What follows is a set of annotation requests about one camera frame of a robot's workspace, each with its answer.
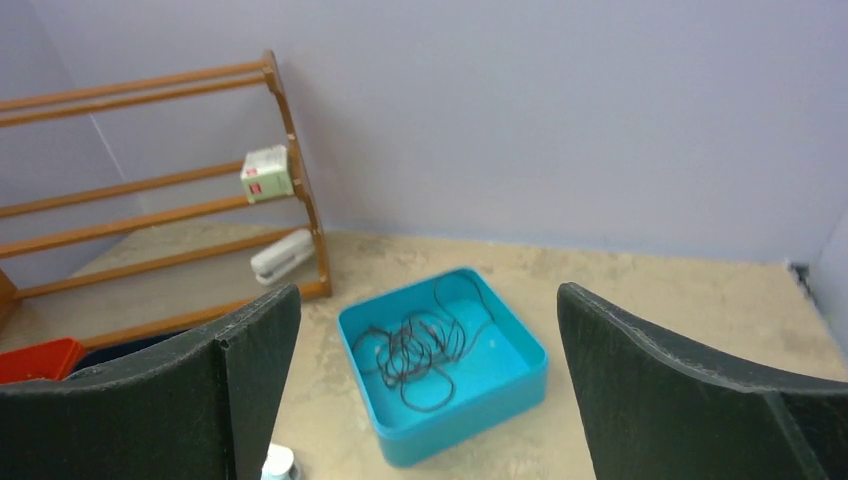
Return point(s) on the white cardboard box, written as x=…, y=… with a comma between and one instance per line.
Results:
x=265, y=174

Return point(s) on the white blue small device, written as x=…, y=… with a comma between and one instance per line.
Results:
x=281, y=464

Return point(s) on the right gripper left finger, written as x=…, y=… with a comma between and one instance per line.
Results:
x=199, y=405

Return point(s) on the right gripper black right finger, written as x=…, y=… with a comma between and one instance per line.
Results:
x=655, y=404

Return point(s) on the wooden shelf rack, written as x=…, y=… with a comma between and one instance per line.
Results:
x=177, y=241

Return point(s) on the teal square tray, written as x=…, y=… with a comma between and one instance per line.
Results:
x=439, y=361

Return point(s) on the dark blue square tray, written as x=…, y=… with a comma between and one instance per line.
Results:
x=105, y=354

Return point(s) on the orange square tray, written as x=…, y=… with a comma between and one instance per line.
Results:
x=53, y=360

